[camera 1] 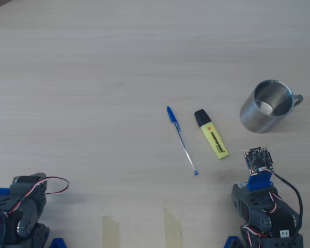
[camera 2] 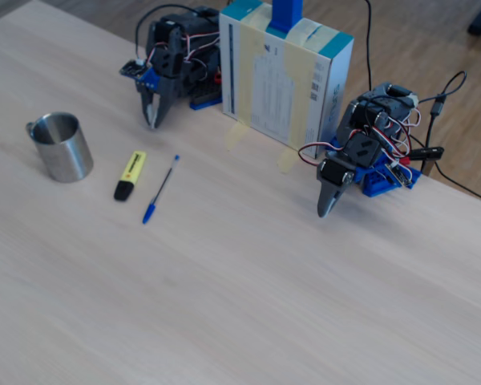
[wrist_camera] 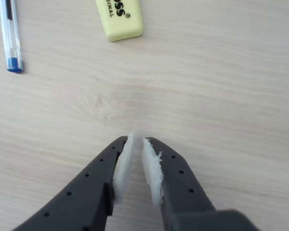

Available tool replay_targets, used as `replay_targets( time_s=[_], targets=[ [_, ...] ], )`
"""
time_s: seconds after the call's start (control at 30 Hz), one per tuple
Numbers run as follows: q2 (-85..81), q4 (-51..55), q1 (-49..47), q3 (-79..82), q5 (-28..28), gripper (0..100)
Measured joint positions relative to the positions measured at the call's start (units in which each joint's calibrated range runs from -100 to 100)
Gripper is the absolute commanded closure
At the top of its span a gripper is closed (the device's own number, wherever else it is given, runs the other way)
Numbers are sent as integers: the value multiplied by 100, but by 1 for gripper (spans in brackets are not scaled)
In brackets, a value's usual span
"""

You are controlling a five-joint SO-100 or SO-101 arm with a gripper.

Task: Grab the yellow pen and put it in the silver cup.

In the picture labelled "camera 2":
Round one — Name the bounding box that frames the red white black servo wire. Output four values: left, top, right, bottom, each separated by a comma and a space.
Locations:
297, 142, 348, 166

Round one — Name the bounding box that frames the thin black hanging cable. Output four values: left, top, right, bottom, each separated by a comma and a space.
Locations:
362, 0, 374, 92

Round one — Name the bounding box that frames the white cardboard box teal edge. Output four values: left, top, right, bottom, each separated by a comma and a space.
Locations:
218, 0, 355, 160

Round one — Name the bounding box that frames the grey gripper body without camera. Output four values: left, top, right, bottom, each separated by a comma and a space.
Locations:
317, 131, 382, 188

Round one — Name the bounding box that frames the black looped USB cable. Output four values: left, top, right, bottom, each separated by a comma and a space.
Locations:
418, 71, 469, 177

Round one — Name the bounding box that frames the grey fixed gripper finger without camera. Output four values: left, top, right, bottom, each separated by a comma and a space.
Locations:
316, 180, 339, 220

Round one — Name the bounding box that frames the blue base under camera arm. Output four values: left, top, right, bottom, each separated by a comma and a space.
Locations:
189, 95, 224, 111

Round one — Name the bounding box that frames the grey moving gripper finger without camera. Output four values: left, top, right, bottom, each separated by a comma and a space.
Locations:
331, 184, 347, 212

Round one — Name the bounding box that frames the dark grey gripper body with camera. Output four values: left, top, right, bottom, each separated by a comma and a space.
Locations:
148, 38, 186, 102

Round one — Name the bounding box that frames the black connector plug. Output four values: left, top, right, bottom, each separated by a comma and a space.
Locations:
407, 146, 445, 162

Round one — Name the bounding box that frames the yellow highlighter pen black cap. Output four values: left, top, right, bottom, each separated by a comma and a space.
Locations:
113, 150, 148, 202

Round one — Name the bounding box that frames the blue wrist camera board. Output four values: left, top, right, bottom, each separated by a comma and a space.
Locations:
119, 59, 162, 92

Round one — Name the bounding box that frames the dark grey arm with camera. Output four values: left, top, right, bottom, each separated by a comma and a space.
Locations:
146, 6, 222, 106

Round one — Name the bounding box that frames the grey arm without camera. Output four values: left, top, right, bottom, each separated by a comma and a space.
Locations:
335, 81, 422, 161

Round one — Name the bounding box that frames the dark grey fixed gripper finger with camera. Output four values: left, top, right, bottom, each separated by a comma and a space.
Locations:
153, 91, 176, 129

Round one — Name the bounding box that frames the beige masking tape strip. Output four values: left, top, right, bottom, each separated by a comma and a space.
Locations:
224, 3, 268, 152
275, 18, 325, 175

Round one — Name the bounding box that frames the blue base under camera-less arm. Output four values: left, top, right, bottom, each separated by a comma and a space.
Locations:
324, 136, 422, 198

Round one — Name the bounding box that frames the dark grey moving gripper finger with camera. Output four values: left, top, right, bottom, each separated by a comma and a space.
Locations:
139, 86, 157, 130

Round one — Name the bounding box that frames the small motor controller board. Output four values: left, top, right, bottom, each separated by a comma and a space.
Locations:
386, 162, 414, 188

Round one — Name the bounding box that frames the blue ballpoint pen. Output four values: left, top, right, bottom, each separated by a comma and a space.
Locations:
142, 154, 181, 225

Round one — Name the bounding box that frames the blue camera post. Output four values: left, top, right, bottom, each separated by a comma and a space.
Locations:
266, 0, 304, 39

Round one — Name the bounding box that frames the silver metal cup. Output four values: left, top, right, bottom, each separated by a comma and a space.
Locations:
25, 111, 95, 184

